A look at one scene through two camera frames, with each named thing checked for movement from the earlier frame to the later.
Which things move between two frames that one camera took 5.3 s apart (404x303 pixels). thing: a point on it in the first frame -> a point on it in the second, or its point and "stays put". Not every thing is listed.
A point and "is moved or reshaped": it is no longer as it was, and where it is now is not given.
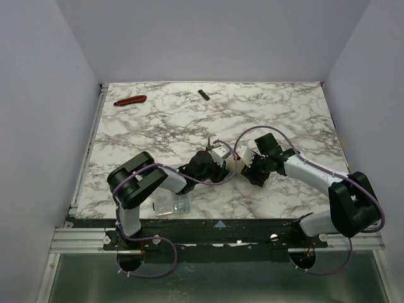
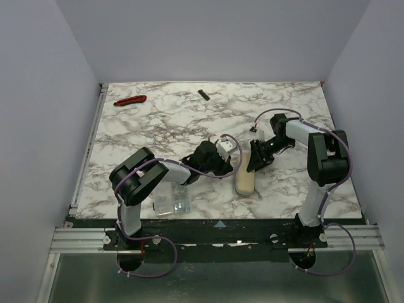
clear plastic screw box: (167, 204) stays put
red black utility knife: (131, 100) stays put
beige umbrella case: (230, 165) is moved or reshaped
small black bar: (205, 96) stays put
